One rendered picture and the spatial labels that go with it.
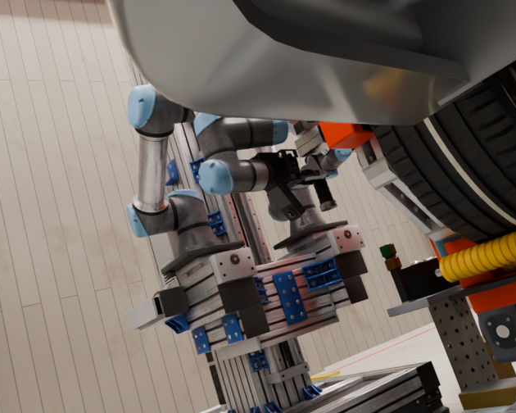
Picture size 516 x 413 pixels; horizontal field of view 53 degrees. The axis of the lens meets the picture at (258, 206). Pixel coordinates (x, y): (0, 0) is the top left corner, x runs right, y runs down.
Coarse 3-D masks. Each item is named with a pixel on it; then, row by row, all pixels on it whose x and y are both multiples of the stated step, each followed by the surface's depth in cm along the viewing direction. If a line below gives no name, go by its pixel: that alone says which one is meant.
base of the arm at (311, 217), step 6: (312, 204) 203; (306, 210) 201; (312, 210) 202; (306, 216) 199; (312, 216) 199; (318, 216) 201; (294, 222) 201; (300, 222) 199; (306, 222) 199; (312, 222) 198; (318, 222) 198; (324, 222) 201; (294, 228) 200; (300, 228) 198
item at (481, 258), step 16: (496, 240) 104; (512, 240) 101; (448, 256) 112; (464, 256) 109; (480, 256) 106; (496, 256) 103; (512, 256) 101; (448, 272) 111; (464, 272) 109; (480, 272) 107
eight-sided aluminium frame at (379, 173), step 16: (368, 144) 112; (368, 160) 110; (384, 160) 106; (368, 176) 110; (384, 176) 107; (384, 192) 111; (400, 192) 113; (400, 208) 113; (416, 208) 115; (416, 224) 115; (432, 224) 115; (432, 240) 117
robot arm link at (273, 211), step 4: (256, 148) 225; (260, 148) 223; (264, 148) 222; (268, 148) 222; (272, 148) 223; (256, 152) 225; (268, 196) 220; (272, 200) 218; (272, 204) 218; (268, 208) 223; (272, 208) 219; (276, 208) 215; (272, 212) 220; (276, 212) 217; (280, 212) 214; (272, 216) 222; (276, 216) 219; (280, 216) 217; (284, 216) 216; (280, 220) 221; (284, 220) 221
